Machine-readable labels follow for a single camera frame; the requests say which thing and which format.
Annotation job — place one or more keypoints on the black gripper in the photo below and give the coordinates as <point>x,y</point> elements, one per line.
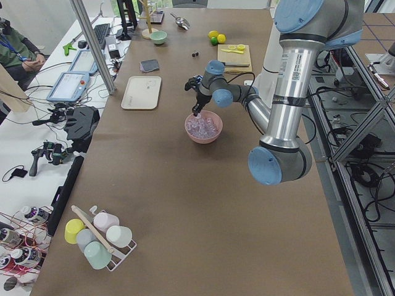
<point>202,98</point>

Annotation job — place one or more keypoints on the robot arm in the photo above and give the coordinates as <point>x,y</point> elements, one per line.
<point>306,28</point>

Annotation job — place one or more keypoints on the light blue cup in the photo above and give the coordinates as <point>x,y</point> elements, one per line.
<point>198,79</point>

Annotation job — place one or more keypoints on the metal ice scoop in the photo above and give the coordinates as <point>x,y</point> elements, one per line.
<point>181,22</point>

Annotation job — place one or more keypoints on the wooden cup tree stand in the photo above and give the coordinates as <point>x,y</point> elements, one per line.
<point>146,33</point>

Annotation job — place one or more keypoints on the pink cup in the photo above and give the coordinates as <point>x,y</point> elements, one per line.
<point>103,221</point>

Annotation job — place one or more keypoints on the white cup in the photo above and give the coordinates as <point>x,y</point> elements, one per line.
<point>120,236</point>

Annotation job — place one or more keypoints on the grey cup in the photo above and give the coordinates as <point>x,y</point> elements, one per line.
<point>85,237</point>

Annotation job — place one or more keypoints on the yellow cup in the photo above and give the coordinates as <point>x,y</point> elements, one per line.
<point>72,228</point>

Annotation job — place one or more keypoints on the mint cup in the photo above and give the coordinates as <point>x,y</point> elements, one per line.
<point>97,255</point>

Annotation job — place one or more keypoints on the pink bowl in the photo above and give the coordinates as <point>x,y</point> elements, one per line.
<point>206,141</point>

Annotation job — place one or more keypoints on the steel muddler black tip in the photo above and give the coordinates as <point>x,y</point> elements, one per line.
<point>236,64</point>

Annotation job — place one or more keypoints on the cream rabbit tray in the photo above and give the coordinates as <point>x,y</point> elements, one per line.
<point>141,93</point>

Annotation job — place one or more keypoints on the wooden cutting board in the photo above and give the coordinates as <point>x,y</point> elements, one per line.
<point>232,57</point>

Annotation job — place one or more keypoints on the grey folded cloth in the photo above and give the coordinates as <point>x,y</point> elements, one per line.
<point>147,66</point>

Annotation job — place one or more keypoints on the yellow plastic knife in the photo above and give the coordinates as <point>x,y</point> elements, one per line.
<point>232,51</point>

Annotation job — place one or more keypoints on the green lime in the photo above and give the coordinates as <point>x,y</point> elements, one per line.
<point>214,41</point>

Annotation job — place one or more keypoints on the whole lemon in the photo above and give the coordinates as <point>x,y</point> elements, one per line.
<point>221,39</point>
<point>213,34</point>

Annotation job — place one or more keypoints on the mint green bowl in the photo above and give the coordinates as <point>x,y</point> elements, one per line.
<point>158,37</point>

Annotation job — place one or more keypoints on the teach pendant far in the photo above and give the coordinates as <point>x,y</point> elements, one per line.
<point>84,62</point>

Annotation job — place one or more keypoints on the teach pendant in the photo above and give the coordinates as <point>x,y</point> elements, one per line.
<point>69,87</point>
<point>84,62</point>

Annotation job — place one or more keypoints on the black keyboard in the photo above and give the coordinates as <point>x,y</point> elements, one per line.
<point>101,31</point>

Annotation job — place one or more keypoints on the teach pendant near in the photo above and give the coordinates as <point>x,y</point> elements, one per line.
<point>69,87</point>

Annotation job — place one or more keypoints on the seated person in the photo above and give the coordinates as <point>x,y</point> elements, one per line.
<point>19,56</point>

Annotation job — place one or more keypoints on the black gripper camera mount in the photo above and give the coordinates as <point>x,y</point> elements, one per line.
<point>191,84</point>

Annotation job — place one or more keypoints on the aluminium frame post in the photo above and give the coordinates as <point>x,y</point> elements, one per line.
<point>86,27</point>

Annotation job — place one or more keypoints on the white wire cup rack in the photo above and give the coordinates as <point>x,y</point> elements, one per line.
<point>119,255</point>

